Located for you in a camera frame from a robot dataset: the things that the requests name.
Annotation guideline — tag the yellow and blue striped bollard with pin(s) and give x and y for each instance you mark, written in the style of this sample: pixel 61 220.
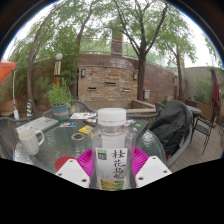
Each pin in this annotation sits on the yellow and blue striped bollard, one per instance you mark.
pixel 29 108

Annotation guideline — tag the grey wall box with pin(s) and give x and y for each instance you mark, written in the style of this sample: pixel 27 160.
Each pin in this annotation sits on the grey wall box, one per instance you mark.
pixel 147 94

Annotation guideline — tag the black jacket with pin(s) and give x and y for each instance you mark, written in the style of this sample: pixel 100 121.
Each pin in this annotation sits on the black jacket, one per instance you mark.
pixel 171 126

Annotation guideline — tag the yellow card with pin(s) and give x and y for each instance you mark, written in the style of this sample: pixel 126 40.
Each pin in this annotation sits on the yellow card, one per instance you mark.
pixel 85 129

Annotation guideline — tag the dark round patio table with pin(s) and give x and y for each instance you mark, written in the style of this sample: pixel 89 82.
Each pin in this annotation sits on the dark round patio table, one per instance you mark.
pixel 196 110

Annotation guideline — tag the black metal patio chair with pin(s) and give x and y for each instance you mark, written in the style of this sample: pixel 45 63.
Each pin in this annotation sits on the black metal patio chair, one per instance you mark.
pixel 204 128

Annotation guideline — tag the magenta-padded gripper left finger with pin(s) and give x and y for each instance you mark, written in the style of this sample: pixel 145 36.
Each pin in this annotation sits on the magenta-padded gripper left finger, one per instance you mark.
pixel 71 171

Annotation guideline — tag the small blue card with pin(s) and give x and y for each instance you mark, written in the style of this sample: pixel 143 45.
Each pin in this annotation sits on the small blue card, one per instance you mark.
pixel 67 125

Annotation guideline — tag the white ribbed mug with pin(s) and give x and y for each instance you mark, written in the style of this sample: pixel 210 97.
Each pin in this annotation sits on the white ribbed mug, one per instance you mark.
pixel 29 142

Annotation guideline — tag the wooden globe lamp post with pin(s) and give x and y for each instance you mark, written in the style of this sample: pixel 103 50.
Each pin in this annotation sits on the wooden globe lamp post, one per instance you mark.
pixel 57 70

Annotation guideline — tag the clear white-capped drink bottle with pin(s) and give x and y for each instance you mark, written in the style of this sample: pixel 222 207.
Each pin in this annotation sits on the clear white-capped drink bottle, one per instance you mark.
pixel 111 160

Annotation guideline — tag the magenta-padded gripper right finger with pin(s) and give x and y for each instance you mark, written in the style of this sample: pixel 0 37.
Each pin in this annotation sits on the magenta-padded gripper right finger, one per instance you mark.
pixel 151 170

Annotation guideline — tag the dark-trunked tree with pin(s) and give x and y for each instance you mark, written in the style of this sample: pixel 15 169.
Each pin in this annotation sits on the dark-trunked tree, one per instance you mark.
pixel 141 80

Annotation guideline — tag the green plant in blue pot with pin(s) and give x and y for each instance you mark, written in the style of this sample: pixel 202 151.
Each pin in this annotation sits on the green plant in blue pot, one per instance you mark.
pixel 59 96

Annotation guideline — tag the white printed booklet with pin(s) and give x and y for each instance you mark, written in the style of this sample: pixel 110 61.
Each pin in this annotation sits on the white printed booklet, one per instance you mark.
pixel 81 115

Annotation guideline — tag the black wall lantern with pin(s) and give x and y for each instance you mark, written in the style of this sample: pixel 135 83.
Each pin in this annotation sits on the black wall lantern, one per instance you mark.
pixel 83 73
pixel 135 76

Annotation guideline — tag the orange patio umbrella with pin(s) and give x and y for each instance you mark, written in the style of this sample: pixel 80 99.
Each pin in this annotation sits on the orange patio umbrella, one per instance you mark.
pixel 6 68

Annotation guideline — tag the short wooden lamp post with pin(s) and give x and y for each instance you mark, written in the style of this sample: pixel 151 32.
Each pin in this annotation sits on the short wooden lamp post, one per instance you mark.
pixel 175 85

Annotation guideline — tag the closed maroon umbrella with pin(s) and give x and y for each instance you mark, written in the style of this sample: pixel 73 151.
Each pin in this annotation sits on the closed maroon umbrella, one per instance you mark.
pixel 215 90

